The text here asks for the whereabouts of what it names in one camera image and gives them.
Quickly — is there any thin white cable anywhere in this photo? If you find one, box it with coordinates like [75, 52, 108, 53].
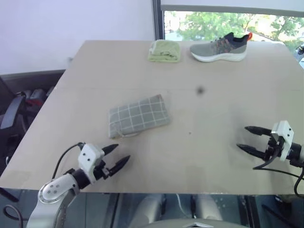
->
[176, 193, 195, 217]

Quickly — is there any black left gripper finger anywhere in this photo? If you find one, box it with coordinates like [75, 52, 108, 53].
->
[111, 155, 132, 176]
[102, 143, 119, 156]

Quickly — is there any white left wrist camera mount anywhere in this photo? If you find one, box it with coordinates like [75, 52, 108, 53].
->
[77, 143, 105, 184]

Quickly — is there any silver rounded robot leg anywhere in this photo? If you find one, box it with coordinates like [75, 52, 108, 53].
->
[134, 194, 167, 226]
[191, 194, 224, 222]

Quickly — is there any folded light green towel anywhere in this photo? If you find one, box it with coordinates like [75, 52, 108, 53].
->
[148, 40, 181, 64]

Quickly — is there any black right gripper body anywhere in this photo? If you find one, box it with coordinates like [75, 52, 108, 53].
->
[265, 134, 285, 162]

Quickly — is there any grey checkered fabric pouch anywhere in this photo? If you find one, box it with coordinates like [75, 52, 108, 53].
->
[108, 94, 171, 140]

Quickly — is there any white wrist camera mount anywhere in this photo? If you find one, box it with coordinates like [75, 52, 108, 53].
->
[270, 120, 295, 162]
[77, 143, 105, 184]

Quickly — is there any grey robot torso edge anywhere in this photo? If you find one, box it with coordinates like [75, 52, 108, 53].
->
[147, 219, 244, 228]

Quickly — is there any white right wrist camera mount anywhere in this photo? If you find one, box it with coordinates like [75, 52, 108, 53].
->
[270, 120, 295, 162]

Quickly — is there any red and white floor clutter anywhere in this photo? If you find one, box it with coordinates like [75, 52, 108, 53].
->
[23, 88, 55, 108]

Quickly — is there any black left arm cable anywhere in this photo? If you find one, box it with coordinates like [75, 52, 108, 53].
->
[52, 142, 86, 179]

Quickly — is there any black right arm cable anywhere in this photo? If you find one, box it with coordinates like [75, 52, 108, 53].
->
[252, 142, 304, 198]

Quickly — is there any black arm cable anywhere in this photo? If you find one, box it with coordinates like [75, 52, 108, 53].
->
[252, 142, 304, 198]
[52, 142, 86, 179]

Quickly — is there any olive green sneaker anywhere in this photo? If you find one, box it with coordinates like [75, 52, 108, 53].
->
[189, 32, 253, 63]

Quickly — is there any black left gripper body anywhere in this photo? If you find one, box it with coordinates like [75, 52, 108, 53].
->
[94, 159, 115, 181]

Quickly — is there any black grey office chair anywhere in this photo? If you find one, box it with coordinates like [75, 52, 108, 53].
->
[0, 76, 29, 167]

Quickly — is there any white roller window blind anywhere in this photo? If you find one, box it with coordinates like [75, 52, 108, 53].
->
[160, 0, 304, 18]

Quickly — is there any dark window frame post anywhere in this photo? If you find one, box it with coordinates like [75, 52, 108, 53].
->
[152, 0, 166, 41]

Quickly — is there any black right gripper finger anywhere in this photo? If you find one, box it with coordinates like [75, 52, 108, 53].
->
[244, 126, 273, 137]
[236, 143, 268, 160]

